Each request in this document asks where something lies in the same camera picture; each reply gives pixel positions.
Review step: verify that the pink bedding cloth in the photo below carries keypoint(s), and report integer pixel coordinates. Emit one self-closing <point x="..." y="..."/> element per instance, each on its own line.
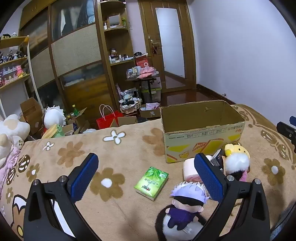
<point x="8" y="162"/>

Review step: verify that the small dark side table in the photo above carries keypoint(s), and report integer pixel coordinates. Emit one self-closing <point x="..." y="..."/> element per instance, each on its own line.
<point x="148" y="80"/>

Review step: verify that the wooden corner shelf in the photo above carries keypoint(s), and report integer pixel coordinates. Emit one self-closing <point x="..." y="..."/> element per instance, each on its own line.
<point x="115" y="34"/>

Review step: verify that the white fluffy-haired plush doll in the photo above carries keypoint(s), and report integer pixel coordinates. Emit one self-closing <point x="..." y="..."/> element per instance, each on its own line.
<point x="238" y="163"/>

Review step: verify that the cream white plush toy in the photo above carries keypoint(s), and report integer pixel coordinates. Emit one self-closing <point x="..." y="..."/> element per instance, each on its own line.
<point x="13" y="129"/>

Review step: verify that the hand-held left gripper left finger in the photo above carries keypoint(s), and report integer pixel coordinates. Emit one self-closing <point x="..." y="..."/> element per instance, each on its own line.
<point x="84" y="176"/>

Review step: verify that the clear plastic storage bin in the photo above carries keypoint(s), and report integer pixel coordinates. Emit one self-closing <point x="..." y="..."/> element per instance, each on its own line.
<point x="155" y="90"/>

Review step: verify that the green frog toy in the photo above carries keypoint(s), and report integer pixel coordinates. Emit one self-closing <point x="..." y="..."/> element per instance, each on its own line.
<point x="59" y="131"/>

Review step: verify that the wooden door with glass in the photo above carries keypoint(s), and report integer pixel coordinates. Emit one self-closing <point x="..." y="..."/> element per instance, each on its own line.
<point x="168" y="41"/>

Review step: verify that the red paper bag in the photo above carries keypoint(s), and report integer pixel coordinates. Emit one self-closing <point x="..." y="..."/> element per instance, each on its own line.
<point x="107" y="121"/>

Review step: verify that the yellow green comb toy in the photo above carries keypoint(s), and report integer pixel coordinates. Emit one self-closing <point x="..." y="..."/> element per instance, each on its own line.
<point x="49" y="132"/>

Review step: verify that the green bottle with yellow cap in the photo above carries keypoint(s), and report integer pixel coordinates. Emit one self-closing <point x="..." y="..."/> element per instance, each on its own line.
<point x="75" y="110"/>

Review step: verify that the large white plush head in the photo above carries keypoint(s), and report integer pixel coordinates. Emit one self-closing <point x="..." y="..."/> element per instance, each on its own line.
<point x="54" y="117"/>

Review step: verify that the lace-trimmed wicker basket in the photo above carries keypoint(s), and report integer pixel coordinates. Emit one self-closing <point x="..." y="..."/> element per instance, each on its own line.
<point x="130" y="107"/>

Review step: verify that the wooden figurine display shelf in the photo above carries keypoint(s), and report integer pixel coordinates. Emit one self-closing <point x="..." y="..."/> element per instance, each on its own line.
<point x="13" y="60"/>

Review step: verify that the green tissue pack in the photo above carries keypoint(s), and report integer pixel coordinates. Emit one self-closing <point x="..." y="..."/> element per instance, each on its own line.
<point x="151" y="183"/>

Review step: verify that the small green bottle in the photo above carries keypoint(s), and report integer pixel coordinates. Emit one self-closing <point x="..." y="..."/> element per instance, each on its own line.
<point x="124" y="22"/>

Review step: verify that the cardboard box with pink items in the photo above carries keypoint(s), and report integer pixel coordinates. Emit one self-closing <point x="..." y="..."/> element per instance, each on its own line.
<point x="150" y="112"/>

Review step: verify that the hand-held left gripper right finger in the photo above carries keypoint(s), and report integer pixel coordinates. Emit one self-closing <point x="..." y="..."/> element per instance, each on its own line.
<point x="208" y="176"/>

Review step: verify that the small black box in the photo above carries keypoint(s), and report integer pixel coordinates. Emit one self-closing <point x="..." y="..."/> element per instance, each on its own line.
<point x="217" y="160"/>

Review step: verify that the white-haired purple plush doll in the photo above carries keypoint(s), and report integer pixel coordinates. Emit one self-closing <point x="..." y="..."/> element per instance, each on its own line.
<point x="187" y="194"/>

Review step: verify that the pink clothes pile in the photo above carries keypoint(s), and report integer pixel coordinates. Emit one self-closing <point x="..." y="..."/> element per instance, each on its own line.
<point x="146" y="72"/>

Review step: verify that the white curved pole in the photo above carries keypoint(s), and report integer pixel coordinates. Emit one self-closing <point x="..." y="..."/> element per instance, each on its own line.
<point x="32" y="76"/>

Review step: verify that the pink white plush cube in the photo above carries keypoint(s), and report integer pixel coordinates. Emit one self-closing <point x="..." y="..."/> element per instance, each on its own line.
<point x="189" y="169"/>

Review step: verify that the white fluffy item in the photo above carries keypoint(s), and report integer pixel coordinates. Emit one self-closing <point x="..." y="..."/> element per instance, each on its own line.
<point x="89" y="131"/>

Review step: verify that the picture frame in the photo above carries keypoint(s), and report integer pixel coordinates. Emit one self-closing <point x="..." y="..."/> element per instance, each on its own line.
<point x="113" y="19"/>

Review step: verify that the small open cardboard box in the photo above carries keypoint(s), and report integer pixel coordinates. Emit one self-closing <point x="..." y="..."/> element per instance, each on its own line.
<point x="127" y="121"/>

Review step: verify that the wooden wardrobe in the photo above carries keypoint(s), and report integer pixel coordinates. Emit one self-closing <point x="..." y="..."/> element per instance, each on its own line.
<point x="69" y="58"/>

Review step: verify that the empty brown cardboard box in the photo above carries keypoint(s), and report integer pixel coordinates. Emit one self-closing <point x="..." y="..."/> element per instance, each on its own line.
<point x="31" y="113"/>

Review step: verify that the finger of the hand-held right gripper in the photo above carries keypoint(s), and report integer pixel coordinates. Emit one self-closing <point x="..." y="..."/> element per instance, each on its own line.
<point x="286" y="132"/>
<point x="293" y="121"/>

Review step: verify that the glass jar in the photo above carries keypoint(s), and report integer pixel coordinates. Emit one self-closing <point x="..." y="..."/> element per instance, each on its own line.
<point x="113" y="52"/>

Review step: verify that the black white striped plush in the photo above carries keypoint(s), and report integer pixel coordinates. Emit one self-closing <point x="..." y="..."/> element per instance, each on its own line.
<point x="129" y="94"/>

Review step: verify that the yellow plush toy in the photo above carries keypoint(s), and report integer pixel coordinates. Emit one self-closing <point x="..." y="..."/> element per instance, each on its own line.
<point x="238" y="149"/>

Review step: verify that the red gift box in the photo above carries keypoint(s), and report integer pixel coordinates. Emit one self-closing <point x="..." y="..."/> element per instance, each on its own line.
<point x="142" y="62"/>

